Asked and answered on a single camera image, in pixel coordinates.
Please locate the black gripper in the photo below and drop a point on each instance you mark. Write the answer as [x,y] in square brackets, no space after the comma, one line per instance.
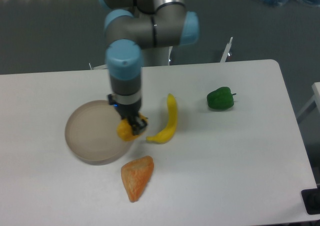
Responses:
[128,107]

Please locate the white furniture edge at right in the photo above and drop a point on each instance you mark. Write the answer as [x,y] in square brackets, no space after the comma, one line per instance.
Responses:
[312,104]

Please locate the green toy bell pepper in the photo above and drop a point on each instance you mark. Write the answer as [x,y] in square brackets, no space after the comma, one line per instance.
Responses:
[220,99]

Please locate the orange toy bread wedge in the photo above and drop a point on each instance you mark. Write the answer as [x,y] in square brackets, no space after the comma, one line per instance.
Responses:
[135,176]

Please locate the yellow toy banana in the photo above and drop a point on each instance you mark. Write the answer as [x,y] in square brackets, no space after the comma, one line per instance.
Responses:
[168,132]

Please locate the beige round plate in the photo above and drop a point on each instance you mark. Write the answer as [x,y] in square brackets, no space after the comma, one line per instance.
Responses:
[90,133]

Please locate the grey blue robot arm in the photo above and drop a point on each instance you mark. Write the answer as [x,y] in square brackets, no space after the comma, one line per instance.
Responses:
[130,27]

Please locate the white metal frame bracket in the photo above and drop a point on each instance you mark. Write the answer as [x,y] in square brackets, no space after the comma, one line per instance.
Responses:
[227,52]

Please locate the black device at table edge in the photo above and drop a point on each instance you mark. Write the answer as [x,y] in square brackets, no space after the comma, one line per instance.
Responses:
[311,199]

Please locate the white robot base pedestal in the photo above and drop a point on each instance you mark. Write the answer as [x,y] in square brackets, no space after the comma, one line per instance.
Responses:
[156,56]

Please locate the yellow toy bell pepper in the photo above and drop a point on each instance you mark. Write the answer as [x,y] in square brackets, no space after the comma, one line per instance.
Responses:
[124,130]

